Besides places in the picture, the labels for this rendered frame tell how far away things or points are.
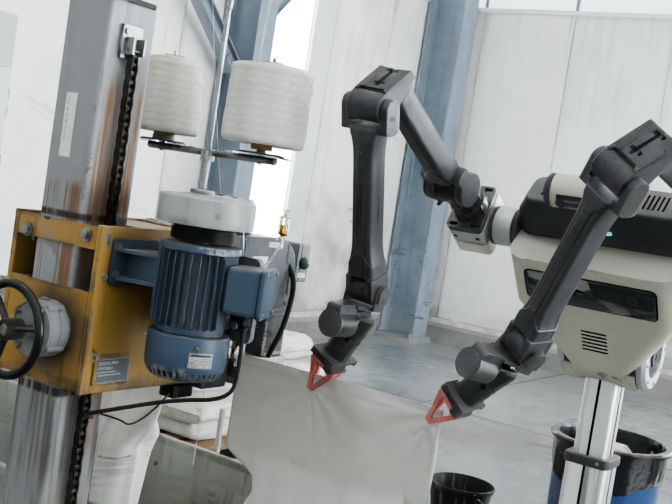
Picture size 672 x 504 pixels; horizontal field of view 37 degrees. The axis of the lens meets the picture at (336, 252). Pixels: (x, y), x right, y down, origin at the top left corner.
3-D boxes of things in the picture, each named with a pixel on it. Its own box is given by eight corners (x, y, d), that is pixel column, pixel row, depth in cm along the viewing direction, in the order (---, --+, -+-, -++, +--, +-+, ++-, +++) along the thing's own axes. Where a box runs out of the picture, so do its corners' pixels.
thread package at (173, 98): (212, 142, 214) (224, 63, 213) (166, 133, 201) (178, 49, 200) (161, 135, 222) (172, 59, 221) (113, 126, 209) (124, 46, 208)
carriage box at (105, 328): (199, 383, 211) (221, 234, 209) (77, 397, 182) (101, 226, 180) (115, 357, 224) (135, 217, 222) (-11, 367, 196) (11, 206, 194)
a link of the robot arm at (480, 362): (550, 357, 184) (524, 325, 189) (515, 344, 176) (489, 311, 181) (506, 402, 187) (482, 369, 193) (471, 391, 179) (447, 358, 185)
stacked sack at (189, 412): (277, 415, 533) (282, 387, 532) (199, 430, 477) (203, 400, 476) (214, 395, 555) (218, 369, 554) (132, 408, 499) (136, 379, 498)
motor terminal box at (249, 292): (271, 329, 190) (281, 268, 189) (259, 336, 180) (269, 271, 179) (229, 321, 191) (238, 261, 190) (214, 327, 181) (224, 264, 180)
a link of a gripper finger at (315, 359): (292, 378, 211) (317, 345, 208) (310, 376, 217) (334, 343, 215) (314, 401, 209) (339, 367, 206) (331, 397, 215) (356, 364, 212)
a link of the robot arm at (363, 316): (383, 320, 207) (365, 302, 209) (364, 319, 201) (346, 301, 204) (364, 346, 209) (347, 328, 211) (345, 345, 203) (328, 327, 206)
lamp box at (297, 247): (305, 282, 238) (311, 244, 238) (294, 282, 235) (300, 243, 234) (280, 276, 242) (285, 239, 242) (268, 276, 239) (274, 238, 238)
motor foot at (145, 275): (186, 293, 190) (193, 248, 190) (143, 293, 181) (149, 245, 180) (150, 284, 195) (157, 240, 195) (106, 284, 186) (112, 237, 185)
